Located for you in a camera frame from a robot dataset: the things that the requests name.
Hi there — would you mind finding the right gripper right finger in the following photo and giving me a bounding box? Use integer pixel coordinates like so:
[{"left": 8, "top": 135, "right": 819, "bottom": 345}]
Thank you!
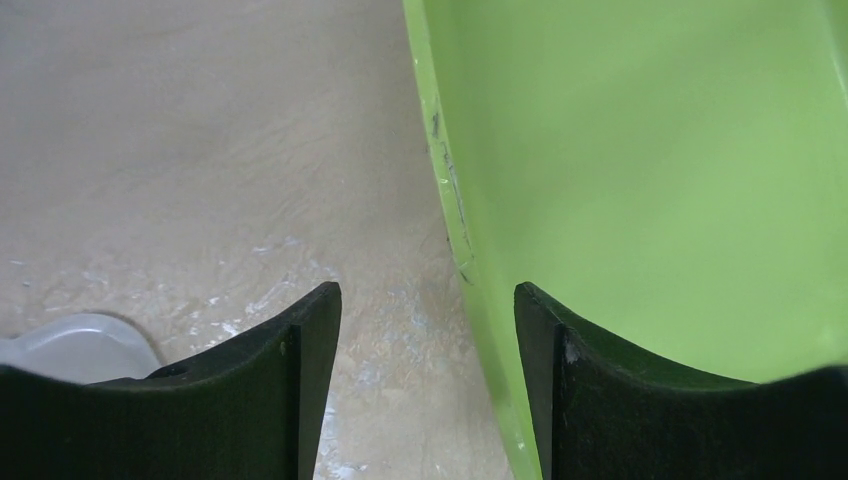
[{"left": 514, "top": 282, "right": 847, "bottom": 479}]

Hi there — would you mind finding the white mesh basket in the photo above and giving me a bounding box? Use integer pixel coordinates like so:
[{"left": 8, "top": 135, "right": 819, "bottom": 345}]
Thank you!
[{"left": 1, "top": 313, "right": 163, "bottom": 384}]

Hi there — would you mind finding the green white plastic basket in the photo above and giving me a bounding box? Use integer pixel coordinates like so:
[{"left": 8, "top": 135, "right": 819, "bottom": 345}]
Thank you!
[{"left": 404, "top": 1, "right": 847, "bottom": 479}]

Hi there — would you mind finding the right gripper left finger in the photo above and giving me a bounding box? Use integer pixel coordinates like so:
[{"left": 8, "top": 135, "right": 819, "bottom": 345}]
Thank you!
[{"left": 1, "top": 282, "right": 342, "bottom": 479}]

